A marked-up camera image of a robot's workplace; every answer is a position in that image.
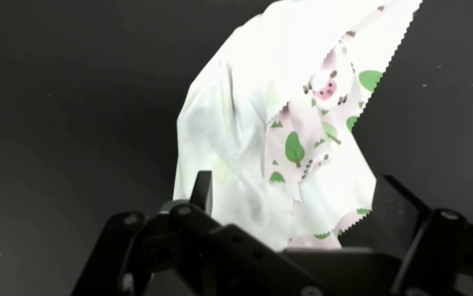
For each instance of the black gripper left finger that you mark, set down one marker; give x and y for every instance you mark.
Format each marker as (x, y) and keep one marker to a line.
(192, 247)

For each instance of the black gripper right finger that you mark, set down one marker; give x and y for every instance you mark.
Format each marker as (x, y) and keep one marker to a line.
(438, 247)

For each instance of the white patterned cloth towel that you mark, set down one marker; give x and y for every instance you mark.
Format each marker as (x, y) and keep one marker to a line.
(246, 82)

